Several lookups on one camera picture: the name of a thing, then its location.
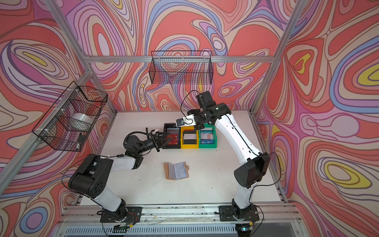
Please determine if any black wire basket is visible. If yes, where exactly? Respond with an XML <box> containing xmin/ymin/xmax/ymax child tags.
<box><xmin>149</xmin><ymin>50</ymin><xmax>214</xmax><ymax>86</ymax></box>
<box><xmin>32</xmin><ymin>82</ymin><xmax>108</xmax><ymax>152</ymax></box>

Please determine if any red VIP cards stack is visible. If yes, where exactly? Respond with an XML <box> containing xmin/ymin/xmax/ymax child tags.
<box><xmin>167</xmin><ymin>127</ymin><xmax>180</xmax><ymax>146</ymax></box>

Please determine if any white roll in basket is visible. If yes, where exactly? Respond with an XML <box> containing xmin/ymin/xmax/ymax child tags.
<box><xmin>69</xmin><ymin>113</ymin><xmax>93</xmax><ymax>131</ymax></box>

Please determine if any tan leather card holder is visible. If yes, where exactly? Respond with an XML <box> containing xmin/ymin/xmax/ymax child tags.
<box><xmin>163</xmin><ymin>162</ymin><xmax>189</xmax><ymax>181</ymax></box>

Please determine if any back black wire basket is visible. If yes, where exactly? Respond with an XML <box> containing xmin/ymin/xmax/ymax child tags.
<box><xmin>149</xmin><ymin>50</ymin><xmax>214</xmax><ymax>86</ymax></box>

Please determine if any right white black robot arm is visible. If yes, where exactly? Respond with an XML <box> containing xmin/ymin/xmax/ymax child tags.
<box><xmin>183</xmin><ymin>91</ymin><xmax>270</xmax><ymax>220</ymax></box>

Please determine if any left black wire basket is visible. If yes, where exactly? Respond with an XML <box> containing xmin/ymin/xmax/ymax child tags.
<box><xmin>32</xmin><ymin>82</ymin><xmax>108</xmax><ymax>152</ymax></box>

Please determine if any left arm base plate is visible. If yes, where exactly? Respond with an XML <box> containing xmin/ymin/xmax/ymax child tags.
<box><xmin>100</xmin><ymin>206</ymin><xmax>143</xmax><ymax>224</ymax></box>

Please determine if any black plastic bin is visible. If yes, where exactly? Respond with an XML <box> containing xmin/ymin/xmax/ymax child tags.
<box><xmin>163</xmin><ymin>123</ymin><xmax>181</xmax><ymax>149</ymax></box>

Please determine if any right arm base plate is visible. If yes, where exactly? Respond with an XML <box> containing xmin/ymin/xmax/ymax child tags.
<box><xmin>215</xmin><ymin>204</ymin><xmax>260</xmax><ymax>223</ymax></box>

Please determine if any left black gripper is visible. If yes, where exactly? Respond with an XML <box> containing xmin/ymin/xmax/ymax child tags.
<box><xmin>135</xmin><ymin>134</ymin><xmax>171</xmax><ymax>157</ymax></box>

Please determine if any blue cards stack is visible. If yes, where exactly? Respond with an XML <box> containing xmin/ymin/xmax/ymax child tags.
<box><xmin>199</xmin><ymin>129</ymin><xmax>214</xmax><ymax>144</ymax></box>

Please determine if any white black cards stack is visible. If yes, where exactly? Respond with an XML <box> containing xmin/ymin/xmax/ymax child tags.
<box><xmin>183</xmin><ymin>130</ymin><xmax>197</xmax><ymax>145</ymax></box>

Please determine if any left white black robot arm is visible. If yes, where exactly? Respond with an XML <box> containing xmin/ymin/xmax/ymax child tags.
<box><xmin>68</xmin><ymin>130</ymin><xmax>172</xmax><ymax>224</ymax></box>

